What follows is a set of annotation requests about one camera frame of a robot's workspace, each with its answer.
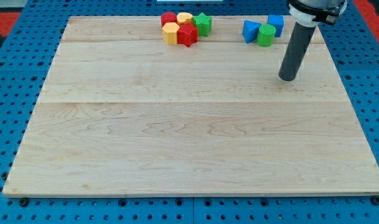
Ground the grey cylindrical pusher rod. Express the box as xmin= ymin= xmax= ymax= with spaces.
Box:
xmin=279 ymin=22 xmax=316 ymax=82

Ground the white black robot wrist flange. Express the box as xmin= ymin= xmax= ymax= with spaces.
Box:
xmin=288 ymin=0 xmax=347 ymax=27

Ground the blue cube block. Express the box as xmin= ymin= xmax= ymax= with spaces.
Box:
xmin=268 ymin=15 xmax=284 ymax=37

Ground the wooden board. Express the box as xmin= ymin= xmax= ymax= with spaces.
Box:
xmin=2 ymin=16 xmax=379 ymax=198

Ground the green cylinder block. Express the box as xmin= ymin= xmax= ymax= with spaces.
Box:
xmin=257 ymin=24 xmax=276 ymax=47

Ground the blue triangular prism block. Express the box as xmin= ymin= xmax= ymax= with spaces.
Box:
xmin=242 ymin=20 xmax=261 ymax=44

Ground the green star block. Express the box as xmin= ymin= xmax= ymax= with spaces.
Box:
xmin=192 ymin=12 xmax=212 ymax=37

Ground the red star block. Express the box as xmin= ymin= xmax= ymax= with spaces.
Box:
xmin=177 ymin=24 xmax=198 ymax=47

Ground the yellow pentagon block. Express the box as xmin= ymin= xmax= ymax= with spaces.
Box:
xmin=176 ymin=12 xmax=193 ymax=25

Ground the yellow hexagon block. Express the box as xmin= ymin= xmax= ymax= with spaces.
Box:
xmin=162 ymin=22 xmax=180 ymax=45

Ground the red cylinder block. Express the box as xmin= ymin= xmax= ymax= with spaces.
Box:
xmin=161 ymin=12 xmax=177 ymax=27

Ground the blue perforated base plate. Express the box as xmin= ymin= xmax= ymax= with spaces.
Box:
xmin=0 ymin=0 xmax=379 ymax=223

